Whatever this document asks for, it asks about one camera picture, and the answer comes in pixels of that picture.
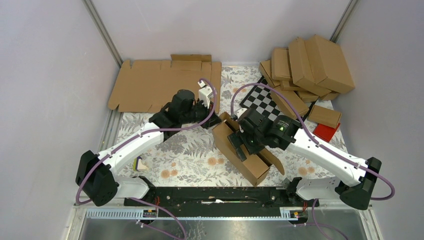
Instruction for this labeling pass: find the black white chessboard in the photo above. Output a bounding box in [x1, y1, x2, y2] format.
[239, 75, 317, 122]

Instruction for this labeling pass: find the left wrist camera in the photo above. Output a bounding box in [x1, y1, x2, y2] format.
[198, 86, 214, 109]

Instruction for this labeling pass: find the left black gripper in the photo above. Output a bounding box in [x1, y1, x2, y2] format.
[180, 98, 222, 130]

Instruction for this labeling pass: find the low folded cardboard box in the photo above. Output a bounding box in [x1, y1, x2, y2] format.
[296, 91, 319, 103]

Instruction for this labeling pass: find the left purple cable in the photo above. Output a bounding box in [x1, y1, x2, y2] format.
[75, 78, 219, 240]

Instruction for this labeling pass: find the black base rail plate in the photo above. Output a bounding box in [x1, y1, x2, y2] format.
[142, 186, 314, 219]

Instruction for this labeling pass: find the small cardboard box on red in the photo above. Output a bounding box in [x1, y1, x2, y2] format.
[308, 105, 342, 129]

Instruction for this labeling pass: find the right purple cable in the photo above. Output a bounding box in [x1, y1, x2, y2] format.
[230, 82, 397, 240]

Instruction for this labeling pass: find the purple cable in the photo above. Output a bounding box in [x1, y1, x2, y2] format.
[75, 78, 219, 240]
[230, 82, 397, 240]

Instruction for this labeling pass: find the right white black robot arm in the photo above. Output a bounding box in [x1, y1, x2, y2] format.
[228, 108, 382, 210]

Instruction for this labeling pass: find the large folded cardboard box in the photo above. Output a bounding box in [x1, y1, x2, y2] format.
[305, 35, 356, 94]

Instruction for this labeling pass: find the stack of flat cardboard blanks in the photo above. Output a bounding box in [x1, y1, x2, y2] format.
[107, 54, 222, 113]

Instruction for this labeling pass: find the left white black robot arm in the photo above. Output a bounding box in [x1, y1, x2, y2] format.
[75, 86, 220, 207]

